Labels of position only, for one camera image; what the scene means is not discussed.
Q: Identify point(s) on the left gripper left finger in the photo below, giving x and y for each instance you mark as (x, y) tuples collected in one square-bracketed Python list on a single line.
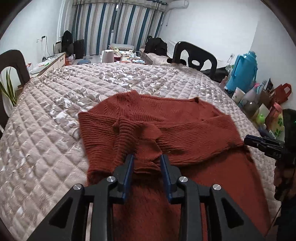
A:
[(68, 219)]

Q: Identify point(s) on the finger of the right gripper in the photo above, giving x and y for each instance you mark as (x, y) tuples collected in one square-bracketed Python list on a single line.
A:
[(267, 145)]

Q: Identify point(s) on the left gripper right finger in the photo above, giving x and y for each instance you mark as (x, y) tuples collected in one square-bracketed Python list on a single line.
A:
[(225, 219)]

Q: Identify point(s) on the rust red knit sweater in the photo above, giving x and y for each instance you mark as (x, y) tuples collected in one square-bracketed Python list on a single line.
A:
[(197, 138)]

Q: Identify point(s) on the yellow green floral bag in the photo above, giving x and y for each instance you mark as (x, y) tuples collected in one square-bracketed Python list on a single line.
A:
[(277, 126)]

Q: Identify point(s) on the red gift bag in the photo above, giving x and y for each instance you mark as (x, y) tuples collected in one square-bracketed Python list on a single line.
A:
[(281, 93)]

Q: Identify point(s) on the white paper cup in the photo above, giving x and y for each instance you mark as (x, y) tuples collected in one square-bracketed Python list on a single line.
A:
[(238, 95)]

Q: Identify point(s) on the beige quilted table cover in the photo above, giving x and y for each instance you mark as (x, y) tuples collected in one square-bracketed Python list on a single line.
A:
[(42, 152)]

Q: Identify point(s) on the blue thermos jug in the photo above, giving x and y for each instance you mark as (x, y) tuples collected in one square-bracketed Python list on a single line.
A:
[(243, 73)]

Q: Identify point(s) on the black chair far right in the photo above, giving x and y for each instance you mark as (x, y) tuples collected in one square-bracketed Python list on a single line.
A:
[(196, 57)]

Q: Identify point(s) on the green leafy plant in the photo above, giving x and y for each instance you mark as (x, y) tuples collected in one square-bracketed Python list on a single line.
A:
[(8, 90)]

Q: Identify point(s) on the beige sofa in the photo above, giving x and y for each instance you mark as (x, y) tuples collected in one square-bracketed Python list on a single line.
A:
[(152, 58)]

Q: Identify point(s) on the black backpack on sofa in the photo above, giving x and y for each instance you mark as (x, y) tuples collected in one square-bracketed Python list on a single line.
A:
[(156, 46)]

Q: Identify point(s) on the blue round stool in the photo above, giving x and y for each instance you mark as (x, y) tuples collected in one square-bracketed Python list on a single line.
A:
[(83, 61)]

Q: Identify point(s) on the white low cabinet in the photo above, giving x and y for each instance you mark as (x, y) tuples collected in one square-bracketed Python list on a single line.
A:
[(55, 62)]

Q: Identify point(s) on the white air conditioner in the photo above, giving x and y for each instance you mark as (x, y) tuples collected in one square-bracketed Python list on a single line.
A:
[(179, 4)]

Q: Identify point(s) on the black bag by curtain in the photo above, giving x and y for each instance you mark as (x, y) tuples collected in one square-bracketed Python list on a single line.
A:
[(67, 43)]

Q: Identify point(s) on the dark chair left side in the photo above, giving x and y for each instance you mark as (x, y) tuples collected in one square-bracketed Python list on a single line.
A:
[(15, 59)]

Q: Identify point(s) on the striped blue beige curtain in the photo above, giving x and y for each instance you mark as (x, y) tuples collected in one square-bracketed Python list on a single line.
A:
[(98, 24)]

